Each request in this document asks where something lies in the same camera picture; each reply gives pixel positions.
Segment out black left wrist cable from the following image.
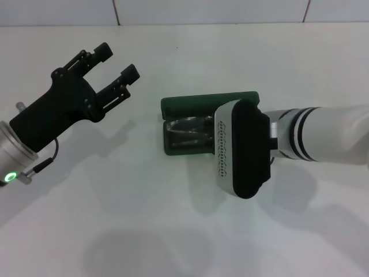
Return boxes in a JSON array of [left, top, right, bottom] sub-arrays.
[[25, 138, 60, 177]]

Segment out green glasses case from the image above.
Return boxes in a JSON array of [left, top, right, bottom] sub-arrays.
[[160, 90, 261, 158]]

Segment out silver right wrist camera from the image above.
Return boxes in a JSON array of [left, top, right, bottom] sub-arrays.
[[212, 98, 272, 200]]

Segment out clear plastic glasses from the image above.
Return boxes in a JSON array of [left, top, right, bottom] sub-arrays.
[[165, 115, 216, 148]]

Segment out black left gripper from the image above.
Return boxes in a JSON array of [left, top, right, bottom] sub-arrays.
[[9, 42, 141, 152]]

